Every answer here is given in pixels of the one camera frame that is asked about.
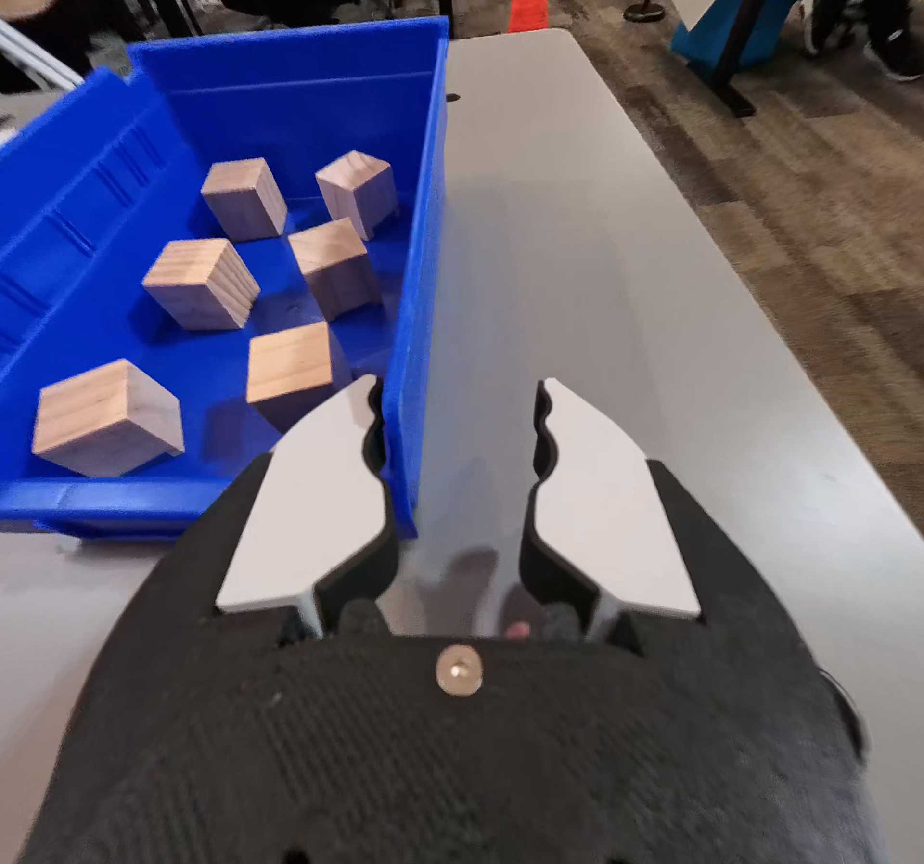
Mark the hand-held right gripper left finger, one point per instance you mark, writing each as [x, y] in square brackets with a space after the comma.
[310, 510]

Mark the grey desk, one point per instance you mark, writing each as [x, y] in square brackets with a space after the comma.
[613, 301]

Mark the table with black leg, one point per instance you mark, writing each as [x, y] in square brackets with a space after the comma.
[736, 48]

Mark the blue plastic bin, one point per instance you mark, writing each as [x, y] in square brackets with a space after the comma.
[108, 156]

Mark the blue bag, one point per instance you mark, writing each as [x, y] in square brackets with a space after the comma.
[751, 26]

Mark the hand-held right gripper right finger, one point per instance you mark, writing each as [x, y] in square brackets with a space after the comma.
[613, 517]

